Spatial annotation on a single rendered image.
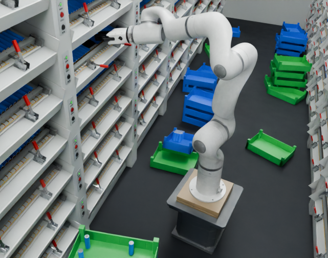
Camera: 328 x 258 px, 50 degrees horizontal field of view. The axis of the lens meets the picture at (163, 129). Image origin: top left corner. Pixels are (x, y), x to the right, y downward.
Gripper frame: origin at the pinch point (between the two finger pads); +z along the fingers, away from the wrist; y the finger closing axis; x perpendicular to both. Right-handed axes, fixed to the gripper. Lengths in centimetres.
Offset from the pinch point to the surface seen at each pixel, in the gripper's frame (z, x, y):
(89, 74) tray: -5.1, -8.5, -24.9
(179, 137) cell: -11, -97, 60
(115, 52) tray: -5.4, -8.6, 1.1
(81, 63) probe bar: -1.8, -3.9, -23.9
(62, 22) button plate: -11.5, 18.3, -42.2
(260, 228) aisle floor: -75, -117, 3
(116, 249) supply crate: -28, -59, -71
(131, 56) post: -2.5, -19.3, 23.1
